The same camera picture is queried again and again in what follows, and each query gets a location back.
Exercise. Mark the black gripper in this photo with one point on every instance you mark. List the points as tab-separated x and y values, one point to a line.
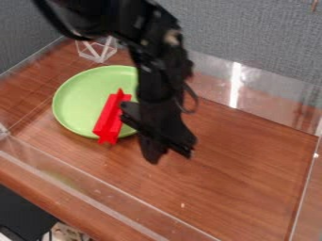
157	122

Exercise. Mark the green round plate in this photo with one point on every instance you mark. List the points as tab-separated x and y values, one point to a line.
80	97

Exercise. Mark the black box under table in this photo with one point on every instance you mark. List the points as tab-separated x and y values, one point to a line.
22	217

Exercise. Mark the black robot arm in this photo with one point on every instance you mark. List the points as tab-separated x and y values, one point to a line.
149	30

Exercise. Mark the clear acrylic enclosure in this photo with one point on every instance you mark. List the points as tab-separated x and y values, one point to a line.
248	187

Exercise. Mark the red star-shaped bar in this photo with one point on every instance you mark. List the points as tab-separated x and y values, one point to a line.
108	123

